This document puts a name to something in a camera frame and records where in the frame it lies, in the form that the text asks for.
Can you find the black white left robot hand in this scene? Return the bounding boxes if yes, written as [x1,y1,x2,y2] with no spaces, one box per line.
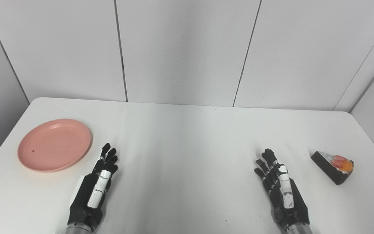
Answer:
[67,143,119,232]

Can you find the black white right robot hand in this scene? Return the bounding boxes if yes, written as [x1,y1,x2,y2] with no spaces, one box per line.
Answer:
[254,149,310,232]

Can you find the chocolate cake slice with fruit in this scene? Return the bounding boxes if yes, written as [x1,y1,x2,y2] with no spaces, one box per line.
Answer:
[311,151,355,186]

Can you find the pink round plate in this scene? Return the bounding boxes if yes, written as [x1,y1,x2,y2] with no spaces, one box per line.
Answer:
[18,119,93,173]

